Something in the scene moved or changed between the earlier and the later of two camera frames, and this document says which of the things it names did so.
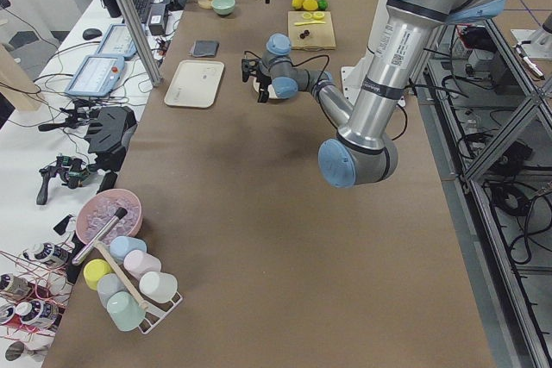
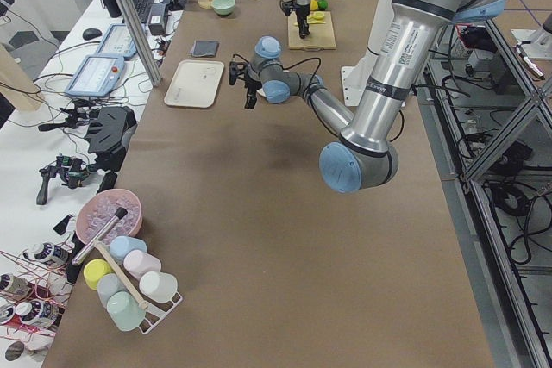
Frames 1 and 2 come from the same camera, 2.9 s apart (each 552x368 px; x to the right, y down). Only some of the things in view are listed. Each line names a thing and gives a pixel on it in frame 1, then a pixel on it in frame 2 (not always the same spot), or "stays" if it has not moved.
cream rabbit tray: [196, 84] stays
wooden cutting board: [311, 30] stays
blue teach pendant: [97, 76] stays
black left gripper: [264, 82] → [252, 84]
